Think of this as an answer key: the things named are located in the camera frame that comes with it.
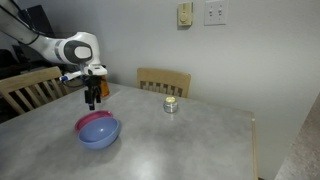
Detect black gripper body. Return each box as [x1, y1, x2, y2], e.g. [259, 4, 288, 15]
[83, 75, 101, 97]

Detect pink plastic plate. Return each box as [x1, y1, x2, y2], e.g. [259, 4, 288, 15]
[74, 110, 113, 132]

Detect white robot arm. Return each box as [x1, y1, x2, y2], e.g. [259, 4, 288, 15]
[0, 0, 108, 110]

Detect blue plastic bowl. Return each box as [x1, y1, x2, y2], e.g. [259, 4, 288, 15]
[78, 117, 121, 149]

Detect orange water bottle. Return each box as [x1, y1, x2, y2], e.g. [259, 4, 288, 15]
[100, 75, 110, 97]

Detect wooden side cabinet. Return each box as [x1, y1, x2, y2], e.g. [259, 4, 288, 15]
[63, 77, 85, 93]

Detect wooden chair at left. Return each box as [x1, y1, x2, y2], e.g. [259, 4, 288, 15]
[0, 66, 70, 115]

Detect wooden chair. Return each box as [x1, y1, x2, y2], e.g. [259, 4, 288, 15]
[137, 68, 191, 98]
[0, 66, 70, 115]

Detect small glass candle jar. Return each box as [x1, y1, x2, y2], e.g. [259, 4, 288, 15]
[163, 96, 178, 113]

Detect wooden chair at back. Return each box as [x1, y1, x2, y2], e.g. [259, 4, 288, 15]
[137, 68, 191, 98]

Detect black monitor screen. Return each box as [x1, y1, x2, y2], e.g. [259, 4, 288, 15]
[18, 5, 55, 38]

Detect beige wall thermostat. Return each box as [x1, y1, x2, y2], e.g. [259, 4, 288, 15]
[178, 2, 193, 26]

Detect white double light switch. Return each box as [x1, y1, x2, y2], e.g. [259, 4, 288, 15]
[204, 0, 228, 26]

